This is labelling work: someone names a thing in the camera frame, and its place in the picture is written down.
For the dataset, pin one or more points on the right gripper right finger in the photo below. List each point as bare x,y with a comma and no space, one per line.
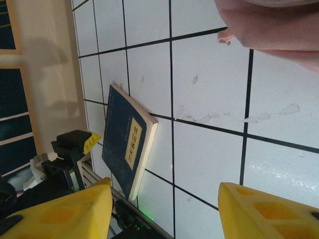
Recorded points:
261,216

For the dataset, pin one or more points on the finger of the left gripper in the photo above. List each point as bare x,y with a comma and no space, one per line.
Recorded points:
74,140

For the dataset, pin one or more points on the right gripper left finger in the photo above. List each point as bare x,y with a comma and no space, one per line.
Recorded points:
62,219

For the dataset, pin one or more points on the dark blue book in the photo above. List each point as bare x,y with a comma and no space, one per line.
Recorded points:
119,139

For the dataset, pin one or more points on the pink student backpack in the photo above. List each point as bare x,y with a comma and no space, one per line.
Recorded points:
274,30

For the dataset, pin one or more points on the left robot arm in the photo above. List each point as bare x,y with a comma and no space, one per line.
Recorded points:
30,199

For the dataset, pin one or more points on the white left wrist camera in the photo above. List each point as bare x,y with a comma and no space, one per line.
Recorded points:
37,169

